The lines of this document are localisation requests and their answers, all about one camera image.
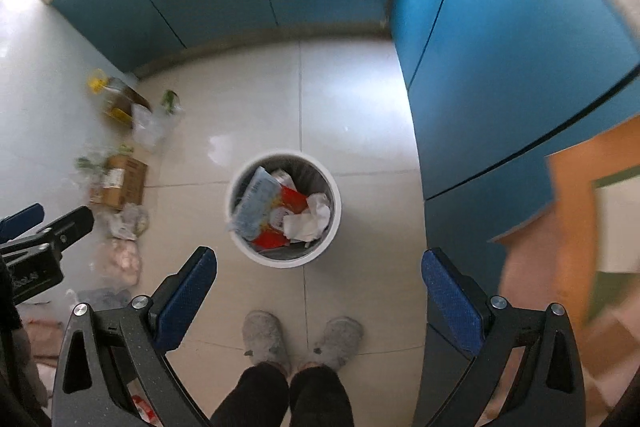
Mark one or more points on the red white packet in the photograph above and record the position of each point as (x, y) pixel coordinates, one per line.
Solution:
(286, 201)

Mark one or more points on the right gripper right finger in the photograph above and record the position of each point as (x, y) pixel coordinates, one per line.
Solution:
(548, 388)

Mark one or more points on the left grey slipper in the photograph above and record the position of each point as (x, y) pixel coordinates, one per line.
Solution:
(264, 341)

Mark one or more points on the left black trouser leg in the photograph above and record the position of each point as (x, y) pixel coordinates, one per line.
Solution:
(259, 399)

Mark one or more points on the green vegetable scrap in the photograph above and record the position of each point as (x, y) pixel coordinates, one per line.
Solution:
(170, 102)

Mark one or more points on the white plastic wrapper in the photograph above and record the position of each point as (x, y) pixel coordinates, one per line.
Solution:
(307, 226)

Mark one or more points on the yellow cooking oil bottle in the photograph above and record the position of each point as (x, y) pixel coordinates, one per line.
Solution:
(115, 98)

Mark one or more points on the brown cardboard box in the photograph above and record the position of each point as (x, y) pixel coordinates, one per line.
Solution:
(121, 183)

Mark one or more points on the pink bag of food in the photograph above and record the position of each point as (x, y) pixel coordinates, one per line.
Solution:
(119, 263)

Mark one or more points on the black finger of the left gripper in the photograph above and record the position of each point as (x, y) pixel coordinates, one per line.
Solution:
(57, 235)

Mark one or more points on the right grey slipper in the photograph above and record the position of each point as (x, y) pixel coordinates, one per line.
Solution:
(338, 344)

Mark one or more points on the white round trash bin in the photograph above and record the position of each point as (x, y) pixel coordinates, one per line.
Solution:
(307, 176)

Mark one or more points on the right black trouser leg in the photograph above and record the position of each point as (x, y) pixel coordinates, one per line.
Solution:
(318, 398)

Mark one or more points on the light blue plastic package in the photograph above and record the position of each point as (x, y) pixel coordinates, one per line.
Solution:
(254, 206)

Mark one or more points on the grey slipper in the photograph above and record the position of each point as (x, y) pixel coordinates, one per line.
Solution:
(338, 344)
(264, 341)

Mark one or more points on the black trouser leg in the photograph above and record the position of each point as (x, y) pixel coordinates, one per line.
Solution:
(259, 399)
(318, 398)

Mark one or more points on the clear plastic bag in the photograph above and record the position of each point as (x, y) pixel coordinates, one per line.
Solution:
(152, 128)

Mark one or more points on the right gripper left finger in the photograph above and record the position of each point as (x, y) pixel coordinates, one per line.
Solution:
(104, 351)

